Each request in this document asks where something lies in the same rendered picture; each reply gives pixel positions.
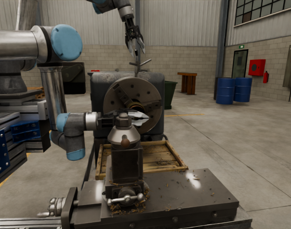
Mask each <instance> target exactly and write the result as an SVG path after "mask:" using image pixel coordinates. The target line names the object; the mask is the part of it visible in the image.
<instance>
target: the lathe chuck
mask: <svg viewBox="0 0 291 229"><path fill-rule="evenodd" d="M117 83H118V84H119V85H120V86H121V87H122V89H123V90H124V91H125V92H126V93H127V95H128V96H129V97H130V98H131V99H135V100H138V101H139V102H140V103H143V102H149V101H155V100H161V96H160V93H159V92H158V90H157V89H156V88H155V86H154V85H152V84H151V83H150V82H148V81H146V80H144V79H141V78H139V77H125V78H122V79H119V80H117V81H116V82H114V83H113V84H112V85H111V86H110V88H109V89H108V91H107V92H106V95H105V98H104V103H103V111H104V114H106V113H108V112H111V111H113V110H121V108H122V109H124V108H125V104H124V103H123V101H122V100H121V99H120V98H119V97H118V95H117V94H116V93H115V92H114V89H113V88H112V87H113V86H115V85H116V84H117ZM162 108H163V107H162V106H161V108H160V109H156V110H153V111H149V112H148V113H145V115H147V116H148V117H149V120H147V121H146V122H145V123H142V125H141V126H135V128H136V130H137V131H138V133H139V134H140V135H141V134H144V133H146V132H148V131H149V130H151V129H152V128H153V127H154V126H155V125H156V124H157V122H158V121H159V119H160V116H161V113H162Z"/></svg>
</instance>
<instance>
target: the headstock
mask: <svg viewBox="0 0 291 229"><path fill-rule="evenodd" d="M128 76H135V72H134V71H119V72H117V71H102V72H96V73H93V74H92V76H91V77H90V91H91V93H90V99H91V107H92V112H97V113H98V112H101V115H102V116H104V111H103V103H104V98H105V95H106V92H107V90H108V88H109V87H110V86H111V85H112V84H113V83H114V82H115V81H117V80H119V79H120V78H123V77H128ZM137 77H139V78H141V79H144V80H146V81H148V82H150V83H151V84H152V85H154V86H155V88H156V89H157V90H158V92H159V93H160V96H161V106H162V107H163V108H162V113H161V116H160V119H159V121H158V122H157V124H156V125H155V126H154V127H153V128H152V129H151V130H149V131H148V132H146V133H144V134H141V135H149V134H162V133H163V132H164V91H165V76H164V75H163V74H162V73H159V72H151V71H150V72H146V71H142V72H138V76H137ZM111 130H112V128H111V129H98V130H93V136H94V137H96V138H100V137H108V135H109V133H110V131H111Z"/></svg>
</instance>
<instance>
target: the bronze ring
mask: <svg viewBox="0 0 291 229"><path fill-rule="evenodd" d="M127 108H131V109H139V110H140V112H141V113H144V114H145V109H144V106H143V105H142V104H141V103H139V102H132V103H130V104H129V105H128V106H127ZM142 118H143V117H140V118H139V117H134V118H132V119H142Z"/></svg>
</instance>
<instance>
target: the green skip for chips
mask: <svg viewBox="0 0 291 229"><path fill-rule="evenodd" d="M176 84H177V82H172V81H166V80H165V91H164V110H171V109H172V106H171V102H172V99H173V94H174V91H175V87H176Z"/></svg>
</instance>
